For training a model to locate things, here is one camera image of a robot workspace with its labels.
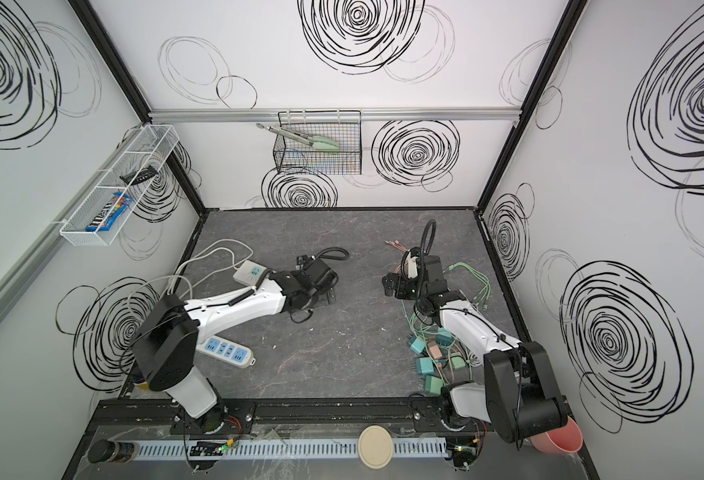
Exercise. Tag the black wire wall basket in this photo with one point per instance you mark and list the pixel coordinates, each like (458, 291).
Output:
(341, 125)

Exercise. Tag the pink plastic cup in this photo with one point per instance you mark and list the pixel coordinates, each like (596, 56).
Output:
(562, 441)

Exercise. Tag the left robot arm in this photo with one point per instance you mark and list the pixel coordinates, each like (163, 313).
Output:
(166, 343)

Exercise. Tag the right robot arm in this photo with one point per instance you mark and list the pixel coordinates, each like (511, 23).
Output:
(519, 394)

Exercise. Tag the black cylindrical jar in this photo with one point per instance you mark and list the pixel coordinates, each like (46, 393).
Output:
(108, 451)

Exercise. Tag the blue candy packet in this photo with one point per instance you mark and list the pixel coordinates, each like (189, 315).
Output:
(109, 214)

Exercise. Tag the white multicolour power strip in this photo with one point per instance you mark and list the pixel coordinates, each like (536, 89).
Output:
(249, 273)

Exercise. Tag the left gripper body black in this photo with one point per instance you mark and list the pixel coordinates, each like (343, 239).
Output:
(321, 280)

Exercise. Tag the green charger plug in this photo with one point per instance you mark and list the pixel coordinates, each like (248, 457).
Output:
(433, 385)
(457, 362)

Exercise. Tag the black remote control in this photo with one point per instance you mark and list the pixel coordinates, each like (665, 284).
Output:
(139, 176)

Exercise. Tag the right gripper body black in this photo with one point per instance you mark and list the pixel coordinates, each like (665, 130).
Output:
(398, 284)

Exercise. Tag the beige round lid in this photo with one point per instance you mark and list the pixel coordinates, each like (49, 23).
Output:
(376, 447)

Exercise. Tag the green kitchen tongs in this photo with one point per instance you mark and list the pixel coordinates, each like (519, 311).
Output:
(318, 143)

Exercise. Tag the green charger plug right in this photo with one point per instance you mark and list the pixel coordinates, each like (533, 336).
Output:
(457, 362)

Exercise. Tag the white slotted cable duct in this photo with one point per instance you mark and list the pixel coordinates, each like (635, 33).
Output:
(304, 449)

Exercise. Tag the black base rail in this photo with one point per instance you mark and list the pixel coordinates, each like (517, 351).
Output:
(423, 414)

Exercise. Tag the white blue power strip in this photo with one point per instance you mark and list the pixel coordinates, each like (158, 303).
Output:
(227, 351)

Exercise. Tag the light teal charger plug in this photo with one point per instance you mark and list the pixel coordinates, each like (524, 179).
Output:
(425, 366)

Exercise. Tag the white wire wall shelf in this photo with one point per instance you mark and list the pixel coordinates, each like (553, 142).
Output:
(153, 200)

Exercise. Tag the pink charger plug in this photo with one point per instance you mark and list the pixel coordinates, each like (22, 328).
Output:
(434, 351)

